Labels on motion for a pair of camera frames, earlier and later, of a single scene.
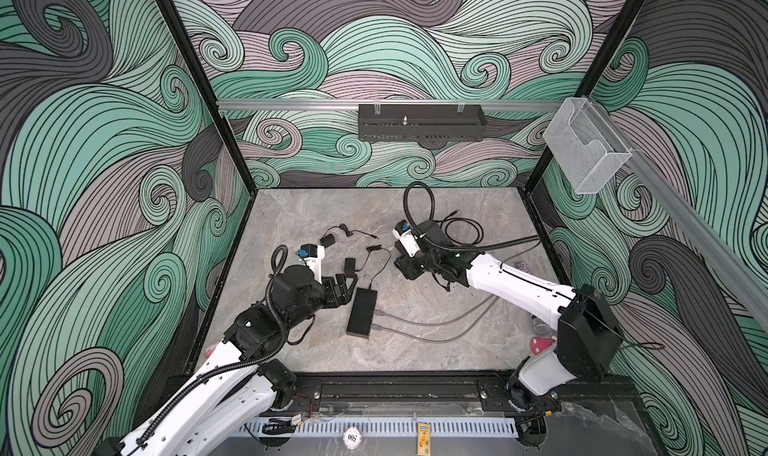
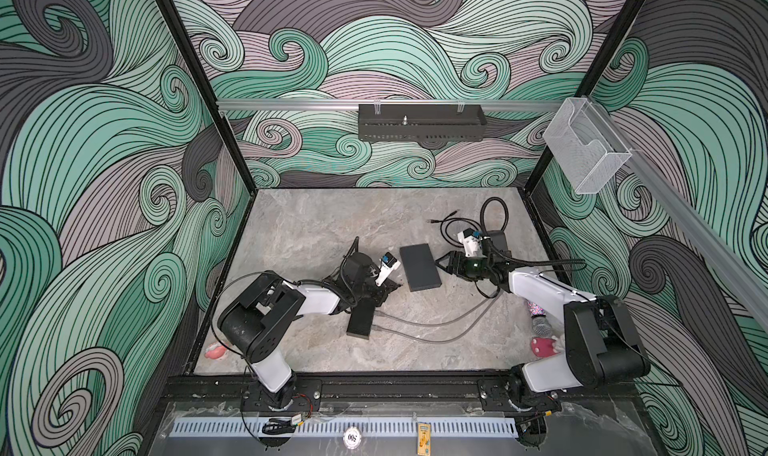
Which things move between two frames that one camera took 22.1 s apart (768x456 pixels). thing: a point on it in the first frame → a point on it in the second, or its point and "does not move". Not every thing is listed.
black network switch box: (362, 314) does not move
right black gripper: (404, 263) → (459, 258)
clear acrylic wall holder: (584, 145) does not move
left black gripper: (344, 294) → (383, 290)
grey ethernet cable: (385, 313) does not move
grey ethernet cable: (387, 329) does not move
